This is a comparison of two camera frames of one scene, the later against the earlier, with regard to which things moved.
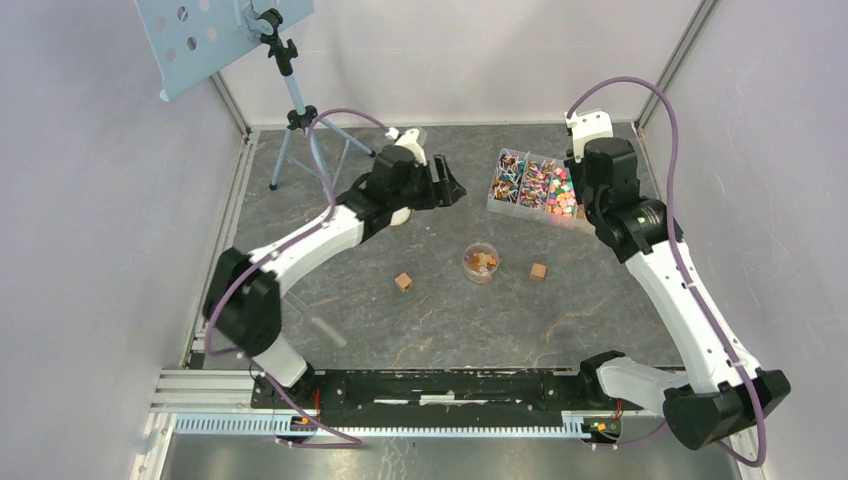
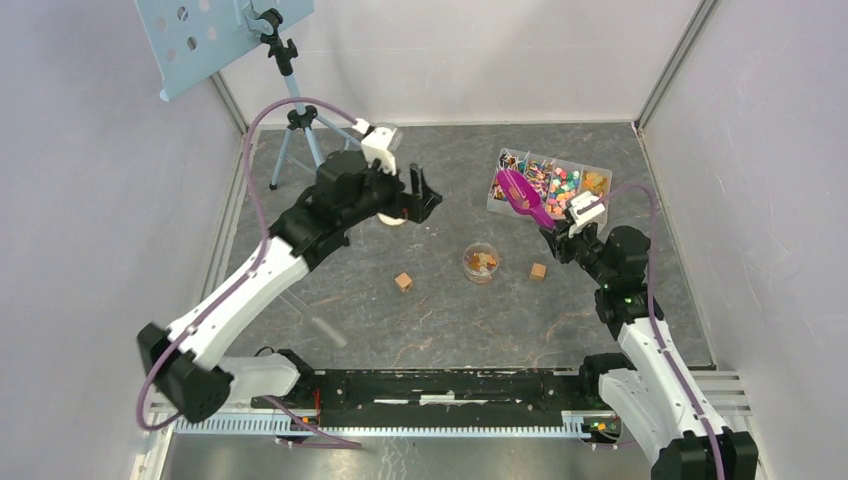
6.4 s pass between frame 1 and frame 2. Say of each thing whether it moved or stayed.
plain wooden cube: stayed
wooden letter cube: stayed
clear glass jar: stayed
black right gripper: moved
